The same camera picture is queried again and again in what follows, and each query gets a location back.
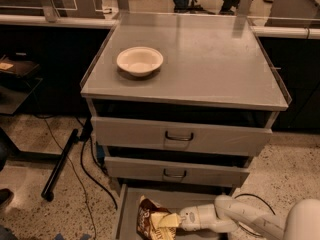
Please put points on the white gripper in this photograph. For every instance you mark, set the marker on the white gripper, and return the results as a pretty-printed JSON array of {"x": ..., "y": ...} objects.
[{"x": 188, "y": 218}]

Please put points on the brown chip bag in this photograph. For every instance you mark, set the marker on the brown chip bag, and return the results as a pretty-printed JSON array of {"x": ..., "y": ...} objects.
[{"x": 155, "y": 222}]

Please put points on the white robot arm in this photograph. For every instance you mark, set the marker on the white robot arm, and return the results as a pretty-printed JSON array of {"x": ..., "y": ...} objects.
[{"x": 225, "y": 213}]

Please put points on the bottom grey drawer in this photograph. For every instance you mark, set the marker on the bottom grey drawer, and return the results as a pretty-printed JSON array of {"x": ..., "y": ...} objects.
[{"x": 125, "y": 226}]

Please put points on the grey drawer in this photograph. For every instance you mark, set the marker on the grey drawer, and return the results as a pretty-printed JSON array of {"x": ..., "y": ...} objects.
[
  {"x": 174, "y": 136},
  {"x": 175, "y": 172},
  {"x": 125, "y": 226}
]

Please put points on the middle grey drawer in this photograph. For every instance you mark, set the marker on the middle grey drawer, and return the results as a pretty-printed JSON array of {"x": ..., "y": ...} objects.
[{"x": 175, "y": 172}]

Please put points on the top grey drawer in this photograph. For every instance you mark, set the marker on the top grey drawer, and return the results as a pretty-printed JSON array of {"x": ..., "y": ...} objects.
[{"x": 174, "y": 136}]

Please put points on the grey drawer cabinet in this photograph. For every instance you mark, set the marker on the grey drawer cabinet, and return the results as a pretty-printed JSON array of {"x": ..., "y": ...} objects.
[{"x": 214, "y": 72}]

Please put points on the black table leg bar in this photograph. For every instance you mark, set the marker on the black table leg bar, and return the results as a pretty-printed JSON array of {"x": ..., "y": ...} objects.
[{"x": 48, "y": 191}]

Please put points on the white paper bowl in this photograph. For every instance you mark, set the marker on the white paper bowl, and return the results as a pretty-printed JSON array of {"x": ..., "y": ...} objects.
[{"x": 139, "y": 61}]

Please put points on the dark shoe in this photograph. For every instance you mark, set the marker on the dark shoe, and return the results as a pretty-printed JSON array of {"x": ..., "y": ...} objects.
[{"x": 6, "y": 196}]

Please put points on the dark side table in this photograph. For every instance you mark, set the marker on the dark side table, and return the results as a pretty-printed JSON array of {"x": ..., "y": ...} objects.
[{"x": 18, "y": 82}]

